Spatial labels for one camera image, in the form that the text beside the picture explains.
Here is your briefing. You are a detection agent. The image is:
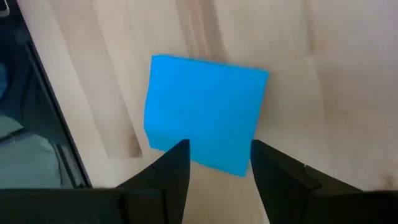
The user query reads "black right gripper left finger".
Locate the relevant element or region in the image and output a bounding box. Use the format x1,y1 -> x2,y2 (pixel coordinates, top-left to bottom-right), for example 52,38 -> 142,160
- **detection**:
0,139 -> 191,224

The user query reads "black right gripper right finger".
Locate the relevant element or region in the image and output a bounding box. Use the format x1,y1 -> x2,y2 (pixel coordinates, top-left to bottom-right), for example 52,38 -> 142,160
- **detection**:
249,139 -> 398,224

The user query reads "blue sticky note pad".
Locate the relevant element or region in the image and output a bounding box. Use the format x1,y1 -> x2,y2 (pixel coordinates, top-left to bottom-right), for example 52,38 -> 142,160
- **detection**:
143,54 -> 270,178

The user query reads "black aluminium table frame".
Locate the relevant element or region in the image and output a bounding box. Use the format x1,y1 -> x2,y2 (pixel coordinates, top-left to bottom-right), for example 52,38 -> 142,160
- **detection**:
0,0 -> 93,190

